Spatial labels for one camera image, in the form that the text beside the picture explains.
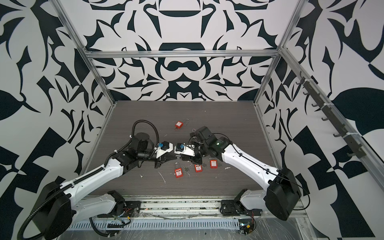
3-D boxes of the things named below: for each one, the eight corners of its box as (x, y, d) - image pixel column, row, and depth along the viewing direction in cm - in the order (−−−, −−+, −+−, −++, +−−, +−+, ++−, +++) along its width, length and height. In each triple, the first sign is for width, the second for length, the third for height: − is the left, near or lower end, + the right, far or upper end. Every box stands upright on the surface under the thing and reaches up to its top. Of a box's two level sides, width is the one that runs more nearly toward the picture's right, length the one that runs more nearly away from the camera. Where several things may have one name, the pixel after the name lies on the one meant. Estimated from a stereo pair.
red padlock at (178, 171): (176, 178, 86) (175, 177, 84) (173, 163, 91) (173, 162, 90) (183, 176, 86) (183, 175, 85) (180, 162, 92) (180, 160, 90)
